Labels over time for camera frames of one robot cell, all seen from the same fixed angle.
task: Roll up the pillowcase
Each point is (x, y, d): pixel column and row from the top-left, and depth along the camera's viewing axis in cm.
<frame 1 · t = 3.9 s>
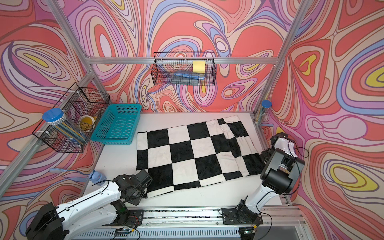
left hand: (147, 193, 81), fingers closed
right hand: (266, 165, 87), fingers open
black white checkered pillowcase: (191, 156, 98), on the table
teal plastic basket: (119, 125, 114), point 2 cm above the table

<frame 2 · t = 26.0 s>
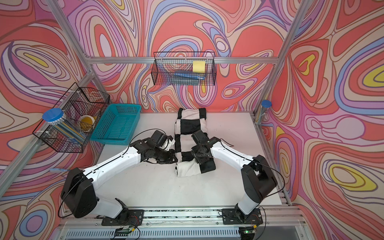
left hand: (179, 161, 79), fingers closed
right hand: (192, 159, 86), fingers open
black white checkered pillowcase: (188, 121, 114), point 4 cm above the table
the other named things where they were.

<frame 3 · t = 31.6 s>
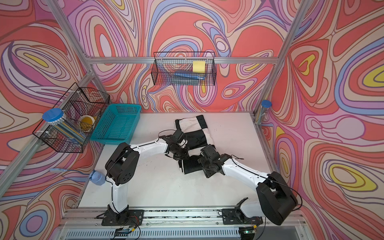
left hand: (191, 158, 91), fingers closed
right hand: (200, 169, 85), fingers open
black white checkered pillowcase: (197, 136, 103), point 5 cm above the table
the other named things where they were.

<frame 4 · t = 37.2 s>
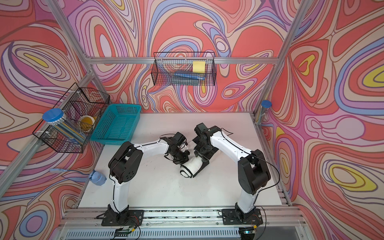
left hand: (191, 163, 91), fingers closed
right hand: (198, 160, 84), fingers open
black white checkered pillowcase: (191, 167, 80), point 13 cm above the table
the other named things where they were.

